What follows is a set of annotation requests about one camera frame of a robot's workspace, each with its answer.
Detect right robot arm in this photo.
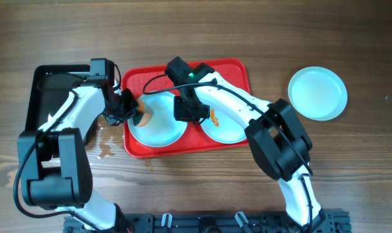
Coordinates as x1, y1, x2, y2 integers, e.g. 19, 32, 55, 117
165, 57, 321, 232

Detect black water basin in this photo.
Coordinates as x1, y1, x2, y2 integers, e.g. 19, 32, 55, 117
24, 65, 104, 144

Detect red plastic tray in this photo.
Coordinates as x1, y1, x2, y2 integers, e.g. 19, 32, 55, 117
122, 58, 250, 159

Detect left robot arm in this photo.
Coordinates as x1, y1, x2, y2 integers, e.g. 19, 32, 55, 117
13, 81, 139, 232

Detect white plate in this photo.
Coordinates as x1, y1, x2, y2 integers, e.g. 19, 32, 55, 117
288, 66, 348, 121
128, 92, 187, 148
201, 108, 246, 144

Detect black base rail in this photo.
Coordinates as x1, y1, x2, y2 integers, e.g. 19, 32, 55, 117
63, 210, 351, 233

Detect orange green sponge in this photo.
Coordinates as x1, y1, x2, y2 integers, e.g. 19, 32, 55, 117
132, 100, 152, 127

